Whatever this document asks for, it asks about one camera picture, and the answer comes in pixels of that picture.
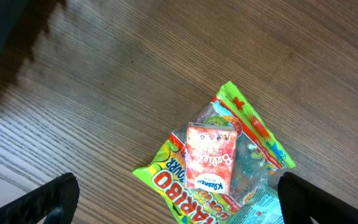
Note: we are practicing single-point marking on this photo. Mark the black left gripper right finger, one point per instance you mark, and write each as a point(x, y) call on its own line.
point(303, 202)

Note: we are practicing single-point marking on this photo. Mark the colourful candy bag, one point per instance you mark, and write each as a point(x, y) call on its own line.
point(258, 156)

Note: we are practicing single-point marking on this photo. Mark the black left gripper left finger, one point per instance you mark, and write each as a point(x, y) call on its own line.
point(53, 202)

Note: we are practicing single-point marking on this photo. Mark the teal snack pouch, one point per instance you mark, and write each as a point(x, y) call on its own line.
point(264, 208)

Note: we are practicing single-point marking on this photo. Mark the small red candy packet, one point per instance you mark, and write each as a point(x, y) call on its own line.
point(209, 157)

